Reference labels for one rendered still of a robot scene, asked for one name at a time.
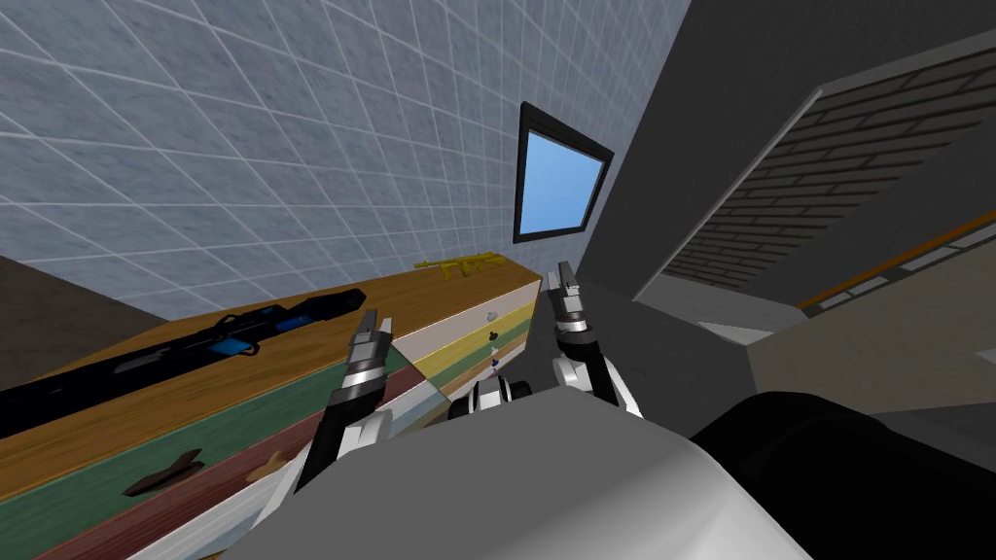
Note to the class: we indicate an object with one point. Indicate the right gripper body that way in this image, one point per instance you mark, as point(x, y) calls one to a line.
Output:
point(569, 309)

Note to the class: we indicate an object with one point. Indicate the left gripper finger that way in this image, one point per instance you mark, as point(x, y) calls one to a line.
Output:
point(386, 327)
point(369, 322)

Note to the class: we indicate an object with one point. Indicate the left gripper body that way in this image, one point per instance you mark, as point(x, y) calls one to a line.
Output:
point(369, 351)

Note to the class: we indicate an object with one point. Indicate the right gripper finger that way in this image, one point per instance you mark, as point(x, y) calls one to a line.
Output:
point(554, 283)
point(569, 277)

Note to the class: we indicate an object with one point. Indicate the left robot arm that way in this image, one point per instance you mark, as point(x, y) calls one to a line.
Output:
point(342, 412)

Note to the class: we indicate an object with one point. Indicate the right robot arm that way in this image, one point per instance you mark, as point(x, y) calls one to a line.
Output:
point(817, 467)

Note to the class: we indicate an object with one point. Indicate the wooden dresser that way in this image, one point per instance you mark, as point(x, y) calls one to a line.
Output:
point(311, 350)

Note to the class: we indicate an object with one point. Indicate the white drawer front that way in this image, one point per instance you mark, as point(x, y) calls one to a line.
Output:
point(459, 327)

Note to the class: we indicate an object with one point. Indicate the yellow drawer front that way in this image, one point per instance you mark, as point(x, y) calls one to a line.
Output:
point(467, 350)

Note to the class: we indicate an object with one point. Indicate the black-framed window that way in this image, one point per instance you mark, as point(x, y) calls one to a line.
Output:
point(556, 183)

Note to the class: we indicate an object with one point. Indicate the yellow rifle-shaped object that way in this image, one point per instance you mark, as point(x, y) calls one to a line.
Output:
point(459, 267)

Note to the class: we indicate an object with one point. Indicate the small green drawer front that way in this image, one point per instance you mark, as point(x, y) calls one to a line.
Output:
point(475, 368)

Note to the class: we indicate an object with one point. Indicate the large green drawer front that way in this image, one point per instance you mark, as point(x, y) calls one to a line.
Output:
point(257, 408)

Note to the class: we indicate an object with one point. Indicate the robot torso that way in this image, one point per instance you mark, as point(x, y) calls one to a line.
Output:
point(529, 482)

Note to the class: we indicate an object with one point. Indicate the long black and blue object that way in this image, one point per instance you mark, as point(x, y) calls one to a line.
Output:
point(156, 362)

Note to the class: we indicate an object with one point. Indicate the dark red drawer front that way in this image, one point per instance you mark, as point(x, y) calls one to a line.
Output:
point(194, 505)

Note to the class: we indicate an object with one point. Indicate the pale blue drawer front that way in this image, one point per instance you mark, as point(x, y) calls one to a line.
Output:
point(202, 538)

